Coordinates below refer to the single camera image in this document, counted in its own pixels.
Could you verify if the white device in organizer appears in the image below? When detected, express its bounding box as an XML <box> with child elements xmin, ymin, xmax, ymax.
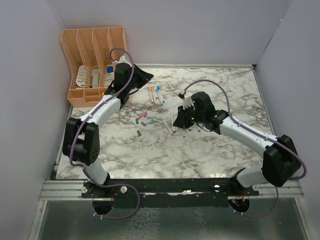
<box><xmin>91</xmin><ymin>67</ymin><xmax>100</xmax><ymax>88</ymax></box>

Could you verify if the white remote in organizer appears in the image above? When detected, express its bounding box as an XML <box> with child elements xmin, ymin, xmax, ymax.
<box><xmin>75</xmin><ymin>65</ymin><xmax>87</xmax><ymax>88</ymax></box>

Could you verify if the white blue box in organizer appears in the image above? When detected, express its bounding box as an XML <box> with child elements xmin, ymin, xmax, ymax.
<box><xmin>104</xmin><ymin>65</ymin><xmax>114</xmax><ymax>87</ymax></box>

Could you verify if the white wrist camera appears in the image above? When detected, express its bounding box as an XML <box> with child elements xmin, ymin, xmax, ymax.
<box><xmin>178</xmin><ymin>90</ymin><xmax>193</xmax><ymax>110</ymax></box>
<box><xmin>113</xmin><ymin>55</ymin><xmax>132</xmax><ymax>66</ymax></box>

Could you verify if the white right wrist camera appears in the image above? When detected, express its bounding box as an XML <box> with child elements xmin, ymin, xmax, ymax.
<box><xmin>178</xmin><ymin>90</ymin><xmax>193</xmax><ymax>110</ymax></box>

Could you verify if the light blue capped white marker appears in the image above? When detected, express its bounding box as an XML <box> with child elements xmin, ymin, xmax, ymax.
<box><xmin>155</xmin><ymin>88</ymin><xmax>164</xmax><ymax>106</ymax></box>

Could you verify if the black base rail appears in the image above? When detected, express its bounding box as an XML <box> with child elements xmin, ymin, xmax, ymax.
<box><xmin>81</xmin><ymin>178</ymin><xmax>259</xmax><ymax>209</ymax></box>

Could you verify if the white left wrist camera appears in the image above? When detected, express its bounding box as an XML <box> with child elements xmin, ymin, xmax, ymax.
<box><xmin>113</xmin><ymin>55</ymin><xmax>132</xmax><ymax>66</ymax></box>

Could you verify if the yellow capped white marker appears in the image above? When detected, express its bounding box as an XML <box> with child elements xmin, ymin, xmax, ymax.
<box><xmin>151</xmin><ymin>87</ymin><xmax>158</xmax><ymax>106</ymax></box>

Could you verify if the peach plastic desk organizer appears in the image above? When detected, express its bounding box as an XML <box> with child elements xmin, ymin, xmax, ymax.
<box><xmin>60</xmin><ymin>26</ymin><xmax>128</xmax><ymax>108</ymax></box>

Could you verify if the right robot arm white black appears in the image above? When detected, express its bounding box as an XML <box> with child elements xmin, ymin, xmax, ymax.
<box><xmin>173</xmin><ymin>91</ymin><xmax>302</xmax><ymax>196</ymax></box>

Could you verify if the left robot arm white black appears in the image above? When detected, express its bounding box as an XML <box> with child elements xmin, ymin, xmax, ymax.
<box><xmin>62</xmin><ymin>63</ymin><xmax>154</xmax><ymax>198</ymax></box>

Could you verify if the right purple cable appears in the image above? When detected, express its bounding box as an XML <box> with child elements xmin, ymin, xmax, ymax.
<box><xmin>183</xmin><ymin>79</ymin><xmax>308</xmax><ymax>218</ymax></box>

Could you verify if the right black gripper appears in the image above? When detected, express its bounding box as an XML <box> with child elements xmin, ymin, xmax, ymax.
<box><xmin>174</xmin><ymin>102</ymin><xmax>205</xmax><ymax>129</ymax></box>

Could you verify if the dark green capped white marker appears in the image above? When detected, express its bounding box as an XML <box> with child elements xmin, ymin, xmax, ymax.
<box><xmin>170</xmin><ymin>114</ymin><xmax>176</xmax><ymax>133</ymax></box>

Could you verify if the pink capped white marker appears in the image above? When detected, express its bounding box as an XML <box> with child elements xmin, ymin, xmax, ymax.
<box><xmin>162</xmin><ymin>119</ymin><xmax>174</xmax><ymax>136</ymax></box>

